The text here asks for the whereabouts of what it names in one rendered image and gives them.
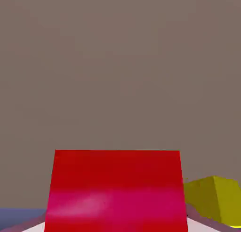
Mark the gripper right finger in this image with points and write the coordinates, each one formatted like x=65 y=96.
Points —
x=195 y=227

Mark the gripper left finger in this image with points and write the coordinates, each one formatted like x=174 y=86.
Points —
x=36 y=228

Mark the small red cube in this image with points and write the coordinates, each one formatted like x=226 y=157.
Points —
x=115 y=190

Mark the small yellow cube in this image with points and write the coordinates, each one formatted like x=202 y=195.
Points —
x=212 y=196

